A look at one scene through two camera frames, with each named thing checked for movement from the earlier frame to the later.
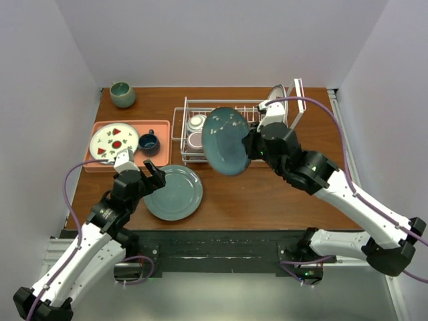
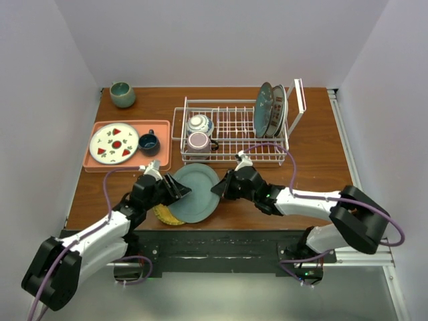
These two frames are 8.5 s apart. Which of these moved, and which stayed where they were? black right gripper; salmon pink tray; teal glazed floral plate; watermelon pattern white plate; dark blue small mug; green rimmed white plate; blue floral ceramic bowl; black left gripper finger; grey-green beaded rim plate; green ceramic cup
Moved: black right gripper; grey-green beaded rim plate; black left gripper finger; teal glazed floral plate
Stayed: dark blue small mug; salmon pink tray; green rimmed white plate; blue floral ceramic bowl; watermelon pattern white plate; green ceramic cup
